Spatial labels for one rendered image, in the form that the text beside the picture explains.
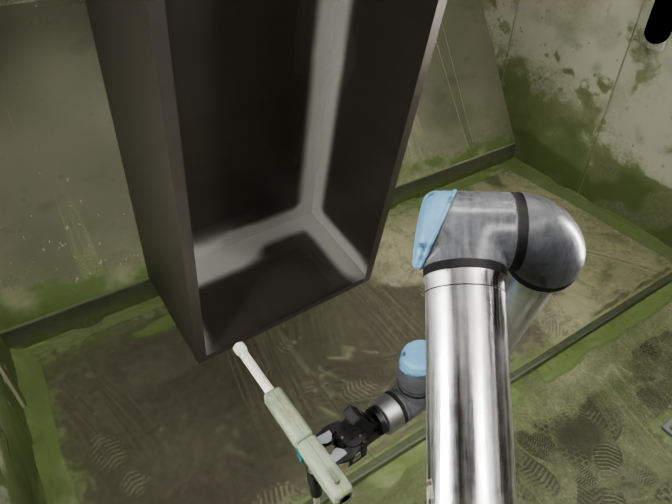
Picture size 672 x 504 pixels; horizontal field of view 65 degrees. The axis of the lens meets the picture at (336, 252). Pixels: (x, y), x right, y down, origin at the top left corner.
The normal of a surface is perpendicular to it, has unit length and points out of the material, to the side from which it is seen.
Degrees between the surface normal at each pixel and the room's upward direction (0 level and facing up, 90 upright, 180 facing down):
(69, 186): 57
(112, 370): 0
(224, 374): 0
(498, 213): 28
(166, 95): 102
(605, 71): 90
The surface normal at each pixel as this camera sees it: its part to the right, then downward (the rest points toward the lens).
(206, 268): 0.12, -0.65
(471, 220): -0.03, -0.30
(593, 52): -0.84, 0.34
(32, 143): 0.46, 0.03
